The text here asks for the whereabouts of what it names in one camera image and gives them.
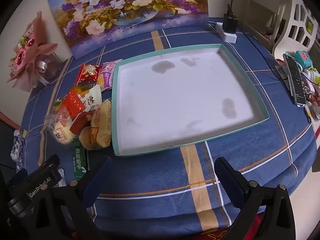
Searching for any pink snack packet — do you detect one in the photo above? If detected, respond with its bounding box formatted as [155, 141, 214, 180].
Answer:
[96, 60, 123, 90]

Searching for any pink wrapped flower bouquet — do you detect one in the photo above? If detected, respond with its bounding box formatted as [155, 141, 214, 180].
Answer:
[6, 11, 60, 92]

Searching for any crumpled white blue wrapper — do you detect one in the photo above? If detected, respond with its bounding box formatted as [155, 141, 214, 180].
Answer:
[10, 129, 28, 170]

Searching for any orange yellow snack packet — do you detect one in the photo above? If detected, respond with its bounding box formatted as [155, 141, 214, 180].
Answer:
[67, 84, 88, 94]

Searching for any white framed furniture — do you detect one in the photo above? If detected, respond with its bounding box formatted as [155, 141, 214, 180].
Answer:
[241, 0, 290, 48]

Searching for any white power strip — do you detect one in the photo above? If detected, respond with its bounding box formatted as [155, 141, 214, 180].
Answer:
[209, 22, 237, 43]

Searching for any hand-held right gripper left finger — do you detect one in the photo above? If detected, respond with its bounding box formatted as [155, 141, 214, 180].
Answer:
[32, 156, 113, 240]

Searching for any black charger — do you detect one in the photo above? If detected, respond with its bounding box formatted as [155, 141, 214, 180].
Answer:
[222, 14, 239, 33]

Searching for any flower painting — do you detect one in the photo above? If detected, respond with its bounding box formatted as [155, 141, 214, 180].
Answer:
[47, 0, 209, 58]

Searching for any white packet with black calligraphy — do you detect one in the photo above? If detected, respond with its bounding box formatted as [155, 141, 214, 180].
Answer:
[80, 84, 103, 112]

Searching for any dark green bar packet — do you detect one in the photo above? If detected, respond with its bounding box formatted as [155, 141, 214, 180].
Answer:
[71, 140, 88, 179]

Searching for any grey phone stand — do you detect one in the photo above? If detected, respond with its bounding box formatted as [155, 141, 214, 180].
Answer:
[275, 64, 293, 90]

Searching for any small green cookie packet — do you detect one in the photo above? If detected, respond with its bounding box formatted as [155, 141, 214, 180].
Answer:
[50, 97, 65, 114]

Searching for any dark red milk biscuit packet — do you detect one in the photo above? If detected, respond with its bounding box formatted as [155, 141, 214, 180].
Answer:
[69, 111, 94, 135]

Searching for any white box with teal rim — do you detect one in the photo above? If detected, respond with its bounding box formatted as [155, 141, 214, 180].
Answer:
[111, 44, 270, 157]

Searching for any teal toy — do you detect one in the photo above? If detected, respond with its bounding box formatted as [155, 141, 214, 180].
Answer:
[292, 51, 313, 69]

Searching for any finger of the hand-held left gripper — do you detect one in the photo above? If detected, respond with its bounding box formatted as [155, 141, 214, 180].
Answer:
[37, 154, 61, 174]

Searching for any red cookie packet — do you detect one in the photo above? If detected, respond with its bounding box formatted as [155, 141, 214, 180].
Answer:
[75, 64, 102, 88]

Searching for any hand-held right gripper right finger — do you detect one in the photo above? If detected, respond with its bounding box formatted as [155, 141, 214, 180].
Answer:
[214, 157, 297, 240]

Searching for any round tan bun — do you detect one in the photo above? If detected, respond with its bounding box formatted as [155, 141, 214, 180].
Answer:
[78, 126, 94, 147]

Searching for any blue plaid tablecloth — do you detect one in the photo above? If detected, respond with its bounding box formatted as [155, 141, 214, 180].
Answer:
[15, 17, 317, 238]

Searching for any red gold-patterned packet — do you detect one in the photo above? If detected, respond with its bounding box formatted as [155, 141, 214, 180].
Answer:
[62, 89, 87, 120]

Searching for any white bun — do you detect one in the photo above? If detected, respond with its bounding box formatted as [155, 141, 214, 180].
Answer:
[44, 106, 78, 146]

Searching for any black smartphone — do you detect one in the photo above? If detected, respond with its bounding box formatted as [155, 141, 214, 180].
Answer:
[282, 53, 307, 107]

